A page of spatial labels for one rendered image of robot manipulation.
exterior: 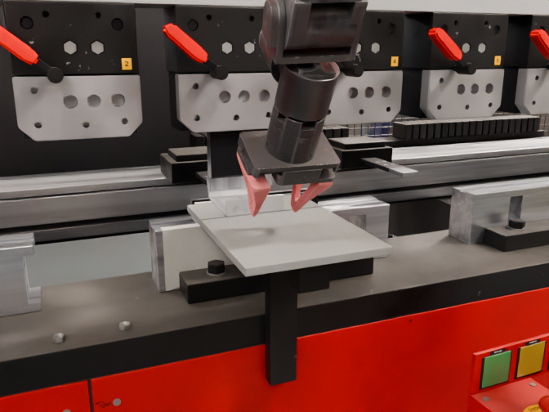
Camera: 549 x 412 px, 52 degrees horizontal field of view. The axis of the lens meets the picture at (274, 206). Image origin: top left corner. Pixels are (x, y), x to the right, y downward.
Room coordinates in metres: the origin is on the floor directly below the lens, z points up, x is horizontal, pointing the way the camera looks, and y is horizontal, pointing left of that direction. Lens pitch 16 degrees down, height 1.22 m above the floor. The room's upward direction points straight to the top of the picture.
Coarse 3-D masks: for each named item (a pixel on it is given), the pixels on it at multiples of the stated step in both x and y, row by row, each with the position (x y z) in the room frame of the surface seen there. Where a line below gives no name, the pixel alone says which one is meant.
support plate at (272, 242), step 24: (192, 216) 0.75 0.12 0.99; (216, 216) 0.73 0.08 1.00; (240, 216) 0.73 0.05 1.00; (264, 216) 0.73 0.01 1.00; (288, 216) 0.73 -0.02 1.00; (312, 216) 0.73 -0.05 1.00; (336, 216) 0.73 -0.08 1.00; (216, 240) 0.64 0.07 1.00; (240, 240) 0.63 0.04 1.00; (264, 240) 0.63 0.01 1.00; (288, 240) 0.63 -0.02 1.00; (312, 240) 0.63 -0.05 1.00; (336, 240) 0.63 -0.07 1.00; (360, 240) 0.63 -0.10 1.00; (240, 264) 0.55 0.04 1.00; (264, 264) 0.55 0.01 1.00; (288, 264) 0.56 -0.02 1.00; (312, 264) 0.57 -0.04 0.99
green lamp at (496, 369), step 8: (504, 352) 0.66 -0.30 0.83; (488, 360) 0.65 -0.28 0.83; (496, 360) 0.65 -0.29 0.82; (504, 360) 0.66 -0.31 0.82; (488, 368) 0.65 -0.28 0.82; (496, 368) 0.65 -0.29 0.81; (504, 368) 0.66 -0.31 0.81; (488, 376) 0.65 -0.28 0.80; (496, 376) 0.65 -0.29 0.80; (504, 376) 0.66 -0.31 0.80; (488, 384) 0.65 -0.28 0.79
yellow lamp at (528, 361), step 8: (536, 344) 0.68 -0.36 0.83; (544, 344) 0.69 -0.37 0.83; (520, 352) 0.67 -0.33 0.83; (528, 352) 0.67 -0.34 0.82; (536, 352) 0.68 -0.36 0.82; (520, 360) 0.67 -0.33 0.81; (528, 360) 0.68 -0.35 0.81; (536, 360) 0.68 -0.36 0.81; (520, 368) 0.67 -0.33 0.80; (528, 368) 0.68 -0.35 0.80; (536, 368) 0.68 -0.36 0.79; (520, 376) 0.67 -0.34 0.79
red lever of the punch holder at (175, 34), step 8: (168, 24) 0.73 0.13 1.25; (168, 32) 0.71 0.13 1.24; (176, 32) 0.72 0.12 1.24; (176, 40) 0.72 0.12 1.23; (184, 40) 0.72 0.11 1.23; (192, 40) 0.73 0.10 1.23; (184, 48) 0.72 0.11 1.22; (192, 48) 0.73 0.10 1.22; (200, 48) 0.73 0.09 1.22; (192, 56) 0.73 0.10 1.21; (200, 56) 0.73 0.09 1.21; (208, 64) 0.74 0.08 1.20; (216, 72) 0.73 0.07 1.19; (224, 72) 0.74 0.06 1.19
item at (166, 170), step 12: (168, 156) 1.04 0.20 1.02; (180, 156) 0.99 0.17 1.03; (192, 156) 1.00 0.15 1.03; (204, 156) 1.01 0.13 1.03; (168, 168) 1.00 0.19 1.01; (180, 168) 0.98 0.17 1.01; (192, 168) 0.99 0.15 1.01; (204, 168) 1.00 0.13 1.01; (180, 180) 0.98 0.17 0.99; (192, 180) 0.99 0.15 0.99; (204, 180) 0.93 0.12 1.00
